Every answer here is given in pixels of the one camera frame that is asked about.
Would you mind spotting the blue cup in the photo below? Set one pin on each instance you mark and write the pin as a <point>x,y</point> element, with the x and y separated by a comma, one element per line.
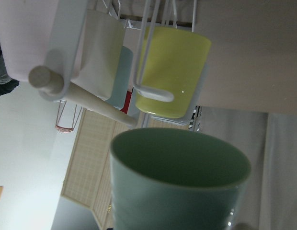
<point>117,99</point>

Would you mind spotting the green cup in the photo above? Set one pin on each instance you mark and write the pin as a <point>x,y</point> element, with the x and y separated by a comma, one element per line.
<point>173,179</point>

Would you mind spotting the pink cup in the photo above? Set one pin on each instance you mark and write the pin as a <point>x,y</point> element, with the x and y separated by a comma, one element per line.
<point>25,27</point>

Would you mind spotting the cream white cup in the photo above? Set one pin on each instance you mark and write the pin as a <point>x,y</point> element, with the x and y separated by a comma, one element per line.
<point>102,44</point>

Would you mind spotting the white wire cup rack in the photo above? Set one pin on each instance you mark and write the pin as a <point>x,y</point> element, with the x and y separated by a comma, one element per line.
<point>54,78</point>

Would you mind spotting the yellow cup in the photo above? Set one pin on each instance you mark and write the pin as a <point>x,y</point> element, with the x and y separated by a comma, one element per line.
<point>175,62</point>

